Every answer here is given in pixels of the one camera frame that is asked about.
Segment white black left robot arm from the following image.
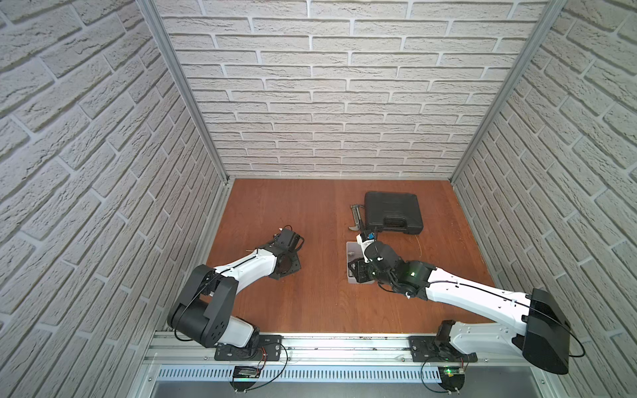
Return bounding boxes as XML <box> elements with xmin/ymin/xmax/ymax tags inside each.
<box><xmin>167</xmin><ymin>228</ymin><xmax>305</xmax><ymax>350</ymax></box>

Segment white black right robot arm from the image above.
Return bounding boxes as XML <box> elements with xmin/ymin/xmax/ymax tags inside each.
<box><xmin>348</xmin><ymin>235</ymin><xmax>572</xmax><ymax>375</ymax></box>

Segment translucent white storage box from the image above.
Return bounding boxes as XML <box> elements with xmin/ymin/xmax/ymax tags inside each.
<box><xmin>346</xmin><ymin>241</ymin><xmax>375</xmax><ymax>285</ymax></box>

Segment black plastic tool case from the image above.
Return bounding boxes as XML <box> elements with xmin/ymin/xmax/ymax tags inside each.
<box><xmin>364</xmin><ymin>192</ymin><xmax>424</xmax><ymax>235</ymax></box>

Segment grey metal pipe wrench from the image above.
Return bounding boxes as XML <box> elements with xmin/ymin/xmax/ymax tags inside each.
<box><xmin>349</xmin><ymin>204</ymin><xmax>366</xmax><ymax>232</ymax></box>

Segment right small circuit board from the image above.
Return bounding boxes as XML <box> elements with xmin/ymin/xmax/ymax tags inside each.
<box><xmin>438</xmin><ymin>367</ymin><xmax>465</xmax><ymax>394</ymax></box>

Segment small circuit board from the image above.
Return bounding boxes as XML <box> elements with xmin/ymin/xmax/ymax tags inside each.
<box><xmin>230</xmin><ymin>366</ymin><xmax>261</xmax><ymax>393</ymax></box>
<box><xmin>438</xmin><ymin>367</ymin><xmax>465</xmax><ymax>394</ymax></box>

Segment left small circuit board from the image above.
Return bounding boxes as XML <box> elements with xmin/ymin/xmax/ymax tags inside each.
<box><xmin>230</xmin><ymin>366</ymin><xmax>261</xmax><ymax>393</ymax></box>

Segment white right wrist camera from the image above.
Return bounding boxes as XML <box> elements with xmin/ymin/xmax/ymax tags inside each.
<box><xmin>357</xmin><ymin>232</ymin><xmax>378</xmax><ymax>263</ymax></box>

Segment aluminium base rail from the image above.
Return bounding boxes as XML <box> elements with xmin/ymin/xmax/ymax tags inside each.
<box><xmin>143</xmin><ymin>332</ymin><xmax>538</xmax><ymax>369</ymax></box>

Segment white slotted cable duct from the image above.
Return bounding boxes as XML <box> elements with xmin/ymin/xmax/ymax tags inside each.
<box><xmin>155</xmin><ymin>364</ymin><xmax>442</xmax><ymax>384</ymax></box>

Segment aluminium left corner post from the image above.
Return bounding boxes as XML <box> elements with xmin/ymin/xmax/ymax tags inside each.
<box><xmin>138</xmin><ymin>0</ymin><xmax>230</xmax><ymax>184</ymax></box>

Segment aluminium corner post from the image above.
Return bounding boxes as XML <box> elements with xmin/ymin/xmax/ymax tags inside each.
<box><xmin>450</xmin><ymin>0</ymin><xmax>567</xmax><ymax>186</ymax></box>
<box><xmin>138</xmin><ymin>0</ymin><xmax>230</xmax><ymax>184</ymax></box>

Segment aluminium right corner post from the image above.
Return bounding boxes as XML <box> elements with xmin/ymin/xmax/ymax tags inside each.
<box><xmin>450</xmin><ymin>0</ymin><xmax>567</xmax><ymax>186</ymax></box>

